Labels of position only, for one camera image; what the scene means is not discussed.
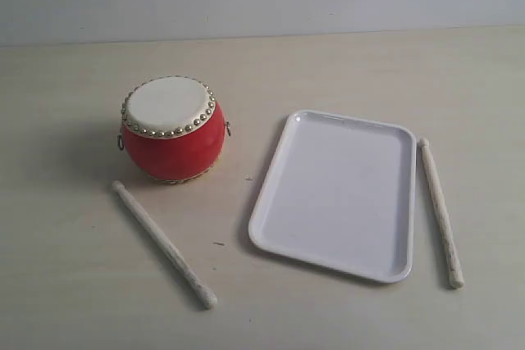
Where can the white drumstick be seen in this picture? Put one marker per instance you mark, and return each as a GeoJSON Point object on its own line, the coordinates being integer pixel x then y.
{"type": "Point", "coordinates": [455, 272]}
{"type": "Point", "coordinates": [206, 296]}

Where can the small red drum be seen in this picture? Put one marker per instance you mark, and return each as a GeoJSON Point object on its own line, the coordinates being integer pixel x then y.
{"type": "Point", "coordinates": [173, 128]}

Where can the white rectangular plastic tray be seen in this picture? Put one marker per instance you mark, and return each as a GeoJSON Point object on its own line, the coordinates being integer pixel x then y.
{"type": "Point", "coordinates": [339, 194]}

